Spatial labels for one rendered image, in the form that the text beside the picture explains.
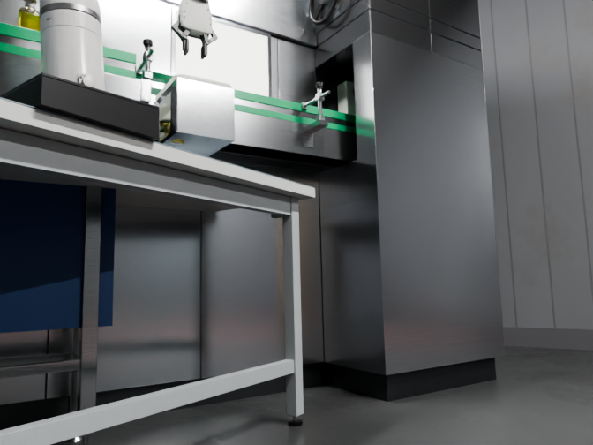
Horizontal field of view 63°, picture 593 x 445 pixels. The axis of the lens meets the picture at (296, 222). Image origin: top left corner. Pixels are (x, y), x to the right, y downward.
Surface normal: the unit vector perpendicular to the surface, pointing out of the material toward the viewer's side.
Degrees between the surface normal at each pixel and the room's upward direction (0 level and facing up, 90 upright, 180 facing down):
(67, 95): 90
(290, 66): 90
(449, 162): 90
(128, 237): 90
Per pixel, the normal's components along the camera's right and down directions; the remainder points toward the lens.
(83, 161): 0.83, -0.09
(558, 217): -0.56, -0.09
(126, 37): 0.54, -0.12
